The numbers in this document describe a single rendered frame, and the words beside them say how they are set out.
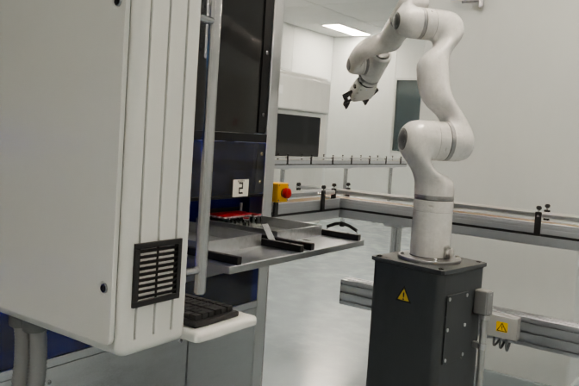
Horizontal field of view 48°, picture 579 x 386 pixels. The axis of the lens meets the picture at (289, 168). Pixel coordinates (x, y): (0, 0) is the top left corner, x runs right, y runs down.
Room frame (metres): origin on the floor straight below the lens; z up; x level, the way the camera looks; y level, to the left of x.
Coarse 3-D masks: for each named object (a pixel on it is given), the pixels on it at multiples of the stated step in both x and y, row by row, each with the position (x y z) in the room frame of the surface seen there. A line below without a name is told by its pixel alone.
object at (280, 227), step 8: (264, 216) 2.35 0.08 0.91; (216, 224) 2.14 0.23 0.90; (224, 224) 2.12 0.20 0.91; (232, 224) 2.10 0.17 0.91; (272, 224) 2.33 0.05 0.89; (280, 224) 2.31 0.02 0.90; (288, 224) 2.29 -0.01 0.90; (296, 224) 2.27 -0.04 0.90; (304, 224) 2.25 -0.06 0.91; (312, 224) 2.23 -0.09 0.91; (256, 232) 2.05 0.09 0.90; (264, 232) 2.03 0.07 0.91; (272, 232) 2.01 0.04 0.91; (280, 232) 2.01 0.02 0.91; (288, 232) 2.05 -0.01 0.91; (296, 232) 2.09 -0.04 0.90; (304, 232) 2.13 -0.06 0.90; (312, 232) 2.17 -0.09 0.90; (320, 232) 2.21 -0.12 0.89
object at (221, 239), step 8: (192, 224) 2.09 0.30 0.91; (192, 232) 2.09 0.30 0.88; (216, 232) 2.03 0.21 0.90; (224, 232) 2.01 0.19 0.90; (232, 232) 2.00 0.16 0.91; (240, 232) 1.98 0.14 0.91; (248, 232) 1.96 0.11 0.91; (192, 240) 1.74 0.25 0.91; (216, 240) 1.77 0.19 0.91; (224, 240) 1.80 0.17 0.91; (232, 240) 1.82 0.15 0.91; (240, 240) 1.86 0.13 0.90; (248, 240) 1.89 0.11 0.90; (256, 240) 1.92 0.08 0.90; (216, 248) 1.77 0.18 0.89; (224, 248) 1.80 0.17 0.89; (232, 248) 1.83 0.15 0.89; (240, 248) 1.86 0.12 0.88
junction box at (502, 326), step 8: (496, 312) 2.64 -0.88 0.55; (496, 320) 2.59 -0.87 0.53; (504, 320) 2.58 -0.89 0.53; (512, 320) 2.56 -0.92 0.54; (520, 320) 2.58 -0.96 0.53; (488, 328) 2.61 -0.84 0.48; (496, 328) 2.59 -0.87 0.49; (504, 328) 2.57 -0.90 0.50; (512, 328) 2.56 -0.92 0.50; (496, 336) 2.59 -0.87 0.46; (504, 336) 2.57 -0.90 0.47; (512, 336) 2.56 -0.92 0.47
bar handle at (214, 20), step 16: (208, 16) 1.29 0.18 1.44; (208, 32) 1.31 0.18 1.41; (208, 48) 1.31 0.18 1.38; (208, 64) 1.31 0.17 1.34; (208, 80) 1.31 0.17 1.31; (208, 96) 1.31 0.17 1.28; (208, 112) 1.31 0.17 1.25; (208, 128) 1.31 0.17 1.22; (208, 144) 1.31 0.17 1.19; (208, 160) 1.31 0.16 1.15; (208, 176) 1.31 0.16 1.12; (208, 192) 1.31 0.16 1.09; (208, 208) 1.31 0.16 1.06; (208, 224) 1.31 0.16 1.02; (208, 240) 1.32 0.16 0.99; (192, 272) 1.29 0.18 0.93
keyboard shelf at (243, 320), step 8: (240, 312) 1.47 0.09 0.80; (224, 320) 1.40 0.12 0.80; (232, 320) 1.41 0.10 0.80; (240, 320) 1.41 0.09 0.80; (248, 320) 1.43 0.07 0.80; (256, 320) 1.45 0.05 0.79; (184, 328) 1.32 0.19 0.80; (192, 328) 1.33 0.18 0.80; (200, 328) 1.33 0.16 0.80; (208, 328) 1.33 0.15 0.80; (216, 328) 1.34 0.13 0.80; (224, 328) 1.36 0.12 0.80; (232, 328) 1.38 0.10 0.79; (240, 328) 1.40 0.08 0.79; (184, 336) 1.31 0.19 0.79; (192, 336) 1.30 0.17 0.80; (200, 336) 1.30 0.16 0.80; (208, 336) 1.32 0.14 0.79; (216, 336) 1.34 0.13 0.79
